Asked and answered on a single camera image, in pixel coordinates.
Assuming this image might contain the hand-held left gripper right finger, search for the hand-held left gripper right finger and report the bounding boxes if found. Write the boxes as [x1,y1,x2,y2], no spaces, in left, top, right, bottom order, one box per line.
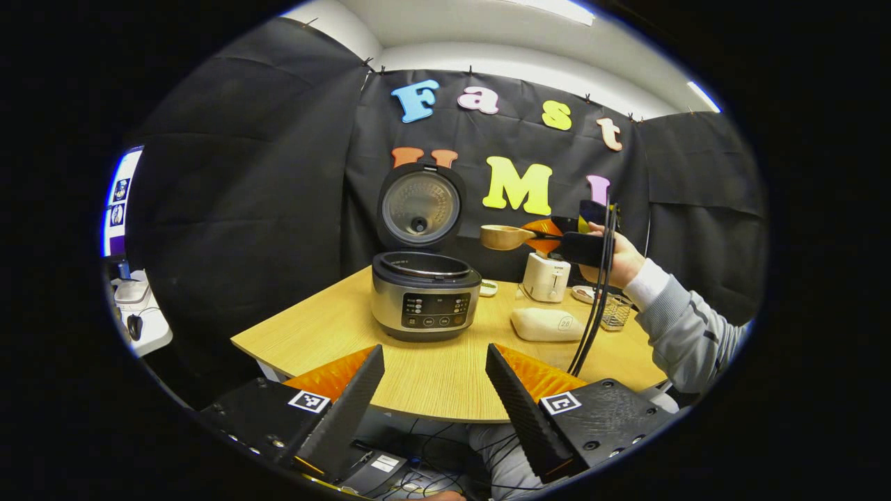
[485,344,677,484]

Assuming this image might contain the black box with white label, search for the black box with white label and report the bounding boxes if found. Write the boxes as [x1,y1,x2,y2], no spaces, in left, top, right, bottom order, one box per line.
[341,449,408,496]

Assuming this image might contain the dark grey rice cooker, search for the dark grey rice cooker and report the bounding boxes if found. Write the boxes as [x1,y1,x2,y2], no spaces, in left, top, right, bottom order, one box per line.
[370,163,482,342]

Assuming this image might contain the wooden spoon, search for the wooden spoon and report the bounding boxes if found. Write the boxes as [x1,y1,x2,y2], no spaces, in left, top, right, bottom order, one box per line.
[480,224,565,251]

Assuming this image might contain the person's grey trousers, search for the person's grey trousers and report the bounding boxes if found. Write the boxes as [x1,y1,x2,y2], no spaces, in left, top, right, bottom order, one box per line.
[466,422,558,501]

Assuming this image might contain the black backdrop cloth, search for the black backdrop cloth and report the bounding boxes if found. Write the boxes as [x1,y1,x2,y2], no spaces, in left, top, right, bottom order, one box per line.
[125,17,766,411]

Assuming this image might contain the clear wire chopstick holder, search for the clear wire chopstick holder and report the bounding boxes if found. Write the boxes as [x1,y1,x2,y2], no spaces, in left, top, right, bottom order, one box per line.
[600,294,634,331]

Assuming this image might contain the white toaster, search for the white toaster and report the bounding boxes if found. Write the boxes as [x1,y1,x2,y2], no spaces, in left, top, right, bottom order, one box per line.
[521,252,571,304]

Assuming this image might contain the long ceiling light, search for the long ceiling light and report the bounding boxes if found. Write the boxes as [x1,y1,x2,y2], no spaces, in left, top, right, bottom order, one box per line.
[512,0,596,26]

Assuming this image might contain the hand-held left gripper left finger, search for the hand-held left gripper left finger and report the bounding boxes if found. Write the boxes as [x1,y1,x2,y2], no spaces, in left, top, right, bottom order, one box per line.
[198,346,385,481]

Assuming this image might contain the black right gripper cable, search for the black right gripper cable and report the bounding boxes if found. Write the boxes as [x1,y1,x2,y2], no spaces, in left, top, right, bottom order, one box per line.
[567,202,620,378]

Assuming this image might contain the white side desk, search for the white side desk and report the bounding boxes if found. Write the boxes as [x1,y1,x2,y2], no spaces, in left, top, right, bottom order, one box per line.
[108,270,173,358]

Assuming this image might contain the clear container of rice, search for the clear container of rice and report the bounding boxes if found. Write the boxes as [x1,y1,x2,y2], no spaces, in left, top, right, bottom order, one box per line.
[510,306,589,343]

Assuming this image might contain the lit monitor screen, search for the lit monitor screen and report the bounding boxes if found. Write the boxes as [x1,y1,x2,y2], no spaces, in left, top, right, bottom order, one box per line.
[102,148,144,258]

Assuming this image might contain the short ceiling light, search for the short ceiling light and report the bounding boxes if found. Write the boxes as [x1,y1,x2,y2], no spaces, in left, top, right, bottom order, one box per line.
[687,81,723,113]

